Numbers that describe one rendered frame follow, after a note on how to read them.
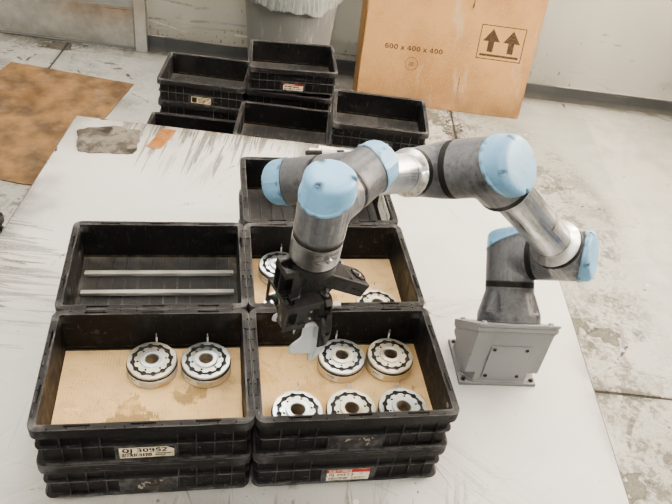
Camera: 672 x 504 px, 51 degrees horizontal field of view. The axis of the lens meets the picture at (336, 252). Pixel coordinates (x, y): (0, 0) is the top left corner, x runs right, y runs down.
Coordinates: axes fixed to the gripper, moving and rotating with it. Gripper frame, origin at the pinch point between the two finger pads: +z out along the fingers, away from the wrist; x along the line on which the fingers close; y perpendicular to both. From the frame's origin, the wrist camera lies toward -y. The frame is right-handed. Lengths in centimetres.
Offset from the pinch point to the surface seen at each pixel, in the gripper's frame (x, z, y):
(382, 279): -36, 33, -43
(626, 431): -3, 111, -148
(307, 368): -15.9, 32.6, -12.4
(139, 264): -61, 36, 12
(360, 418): 5.5, 21.1, -12.0
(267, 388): -13.9, 32.7, -2.2
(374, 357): -11.6, 29.1, -26.3
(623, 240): -91, 115, -233
